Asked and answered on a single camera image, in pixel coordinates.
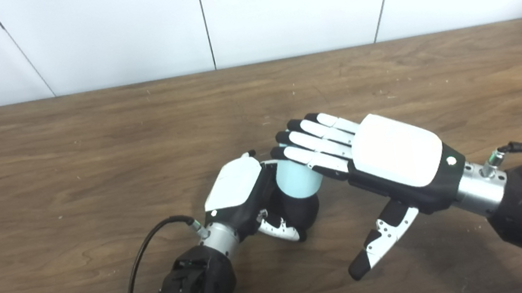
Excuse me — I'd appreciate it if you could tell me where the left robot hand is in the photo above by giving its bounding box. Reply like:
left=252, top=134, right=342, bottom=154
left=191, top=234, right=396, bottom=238
left=196, top=144, right=308, bottom=255

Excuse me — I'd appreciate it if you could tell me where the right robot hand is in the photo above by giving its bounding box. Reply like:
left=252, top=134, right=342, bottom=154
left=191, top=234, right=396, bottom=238
left=265, top=94, right=480, bottom=291

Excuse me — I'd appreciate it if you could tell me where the light-blue hose piece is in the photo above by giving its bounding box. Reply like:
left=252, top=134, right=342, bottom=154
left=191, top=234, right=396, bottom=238
left=273, top=153, right=326, bottom=201

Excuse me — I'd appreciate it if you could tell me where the black nozzle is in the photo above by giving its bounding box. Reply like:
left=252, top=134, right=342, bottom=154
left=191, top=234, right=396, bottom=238
left=272, top=187, right=324, bottom=238

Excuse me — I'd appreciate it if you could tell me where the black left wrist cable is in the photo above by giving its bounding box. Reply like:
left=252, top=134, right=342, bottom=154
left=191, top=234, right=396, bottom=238
left=109, top=212, right=216, bottom=293

